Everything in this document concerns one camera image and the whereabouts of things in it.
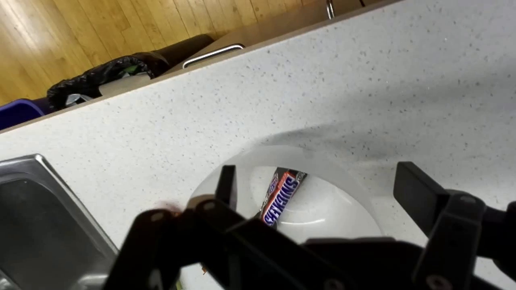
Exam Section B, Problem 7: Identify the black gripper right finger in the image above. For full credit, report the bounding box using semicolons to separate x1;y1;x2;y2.
394;159;516;290

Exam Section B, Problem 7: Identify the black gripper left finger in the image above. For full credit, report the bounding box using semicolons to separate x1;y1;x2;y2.
103;164;345;290

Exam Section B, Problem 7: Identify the red and black marker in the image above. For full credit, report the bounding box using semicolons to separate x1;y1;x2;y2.
258;166;310;230

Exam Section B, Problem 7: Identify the translucent white plastic bowl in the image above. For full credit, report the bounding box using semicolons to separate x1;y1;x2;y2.
184;143;384;254

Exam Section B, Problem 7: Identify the stainless steel double sink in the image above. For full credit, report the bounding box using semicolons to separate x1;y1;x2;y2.
0;153;119;290

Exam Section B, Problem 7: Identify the black trash bag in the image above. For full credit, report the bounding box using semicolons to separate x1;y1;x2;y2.
47;51;171;109

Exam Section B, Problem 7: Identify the blue bin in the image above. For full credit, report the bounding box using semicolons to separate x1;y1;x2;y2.
0;98;49;132

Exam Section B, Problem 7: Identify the wooden drawer front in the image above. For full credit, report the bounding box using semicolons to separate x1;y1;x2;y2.
155;10;329;69

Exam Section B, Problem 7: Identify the silver drawer handle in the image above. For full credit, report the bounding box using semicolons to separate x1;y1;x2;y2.
181;42;247;69
324;0;339;21

